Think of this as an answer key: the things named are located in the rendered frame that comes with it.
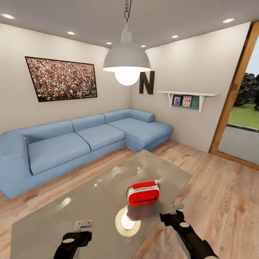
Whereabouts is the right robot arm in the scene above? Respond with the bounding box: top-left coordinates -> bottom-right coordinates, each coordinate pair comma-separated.
159,203 -> 219,259

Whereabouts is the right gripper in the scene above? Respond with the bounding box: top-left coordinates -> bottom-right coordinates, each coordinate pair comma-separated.
159,211 -> 184,227

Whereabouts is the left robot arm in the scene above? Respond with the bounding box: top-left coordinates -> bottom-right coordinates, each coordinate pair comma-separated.
54,220 -> 94,259

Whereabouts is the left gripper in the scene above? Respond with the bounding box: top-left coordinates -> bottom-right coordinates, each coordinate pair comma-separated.
63,231 -> 92,247

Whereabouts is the radio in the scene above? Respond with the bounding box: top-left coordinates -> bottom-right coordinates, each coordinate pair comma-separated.
126,182 -> 160,207

